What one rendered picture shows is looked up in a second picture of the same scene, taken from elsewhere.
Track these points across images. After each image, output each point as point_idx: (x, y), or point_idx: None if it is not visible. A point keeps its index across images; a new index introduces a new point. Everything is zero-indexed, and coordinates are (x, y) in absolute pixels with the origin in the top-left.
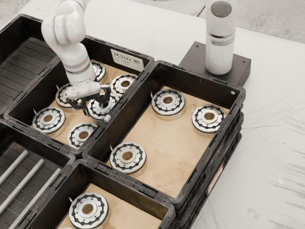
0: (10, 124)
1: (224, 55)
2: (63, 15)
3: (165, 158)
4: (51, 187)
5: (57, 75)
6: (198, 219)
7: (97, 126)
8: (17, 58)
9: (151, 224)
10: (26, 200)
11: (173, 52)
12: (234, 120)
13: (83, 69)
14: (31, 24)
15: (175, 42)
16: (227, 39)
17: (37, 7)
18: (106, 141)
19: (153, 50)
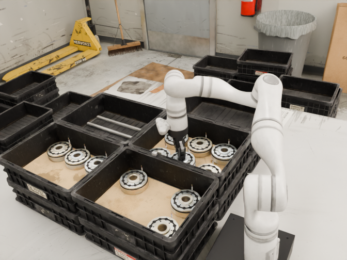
0: (160, 114)
1: (245, 243)
2: (176, 75)
3: (132, 205)
4: (106, 137)
5: (213, 130)
6: (98, 249)
7: (149, 150)
8: (246, 116)
9: None
10: None
11: (296, 231)
12: (153, 245)
13: (168, 115)
14: None
15: (315, 232)
16: (246, 229)
17: (341, 127)
18: (144, 162)
19: (297, 213)
